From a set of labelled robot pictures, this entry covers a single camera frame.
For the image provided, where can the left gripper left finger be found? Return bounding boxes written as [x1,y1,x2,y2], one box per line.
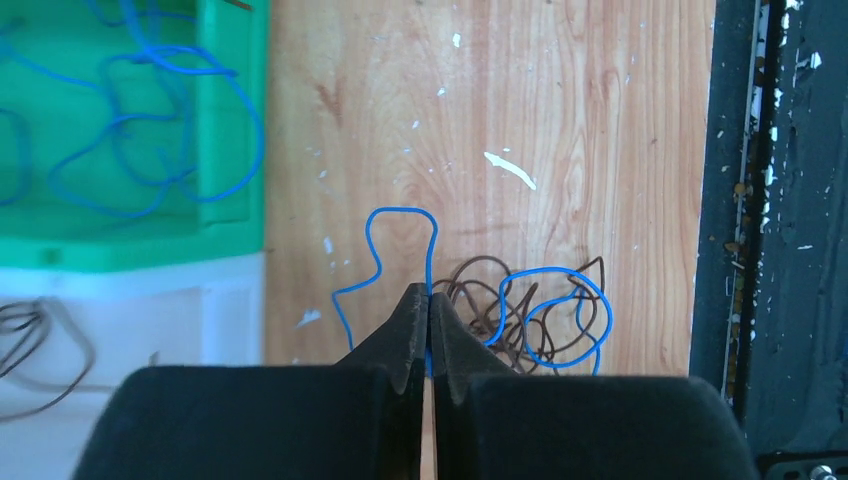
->
[73,283,429,479]

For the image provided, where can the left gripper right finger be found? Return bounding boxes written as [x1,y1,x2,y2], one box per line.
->
[430,293,758,479]

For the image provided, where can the white plastic bin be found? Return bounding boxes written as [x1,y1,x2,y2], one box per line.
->
[1,253,265,479]

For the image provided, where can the green plastic bin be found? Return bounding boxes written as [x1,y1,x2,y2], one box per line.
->
[1,1,272,273]

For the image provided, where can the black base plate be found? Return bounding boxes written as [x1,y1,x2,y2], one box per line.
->
[689,1,847,479]

